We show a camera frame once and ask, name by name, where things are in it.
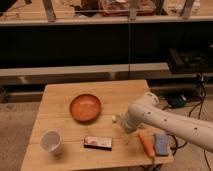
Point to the black boxed eraser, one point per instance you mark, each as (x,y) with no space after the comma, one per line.
(98,142)

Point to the blue sponge block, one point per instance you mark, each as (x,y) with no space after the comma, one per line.
(160,144)

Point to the black box on shelf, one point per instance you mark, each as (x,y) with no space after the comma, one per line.
(189,62)

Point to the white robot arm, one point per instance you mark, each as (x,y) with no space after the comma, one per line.
(144,110)

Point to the orange wooden bowl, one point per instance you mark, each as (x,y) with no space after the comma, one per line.
(85,107)

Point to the black power adapter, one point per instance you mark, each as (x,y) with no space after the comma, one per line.
(175,100)

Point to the small white bottle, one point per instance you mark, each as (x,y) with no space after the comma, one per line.
(116,118)

